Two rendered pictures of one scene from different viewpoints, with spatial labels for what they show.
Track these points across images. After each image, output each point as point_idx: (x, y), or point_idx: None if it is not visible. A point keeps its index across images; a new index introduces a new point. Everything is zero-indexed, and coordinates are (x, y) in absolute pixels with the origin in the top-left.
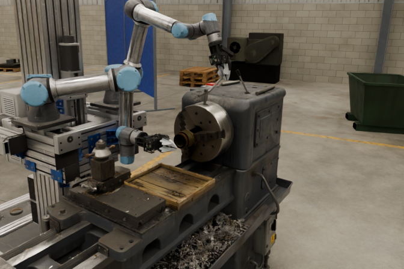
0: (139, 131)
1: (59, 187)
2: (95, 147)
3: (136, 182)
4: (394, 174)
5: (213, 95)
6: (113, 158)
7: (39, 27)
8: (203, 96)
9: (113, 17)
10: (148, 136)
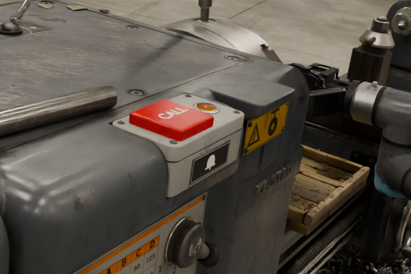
0: (367, 82)
1: None
2: (389, 32)
3: (337, 179)
4: None
5: (175, 32)
6: (356, 51)
7: None
8: None
9: None
10: (332, 71)
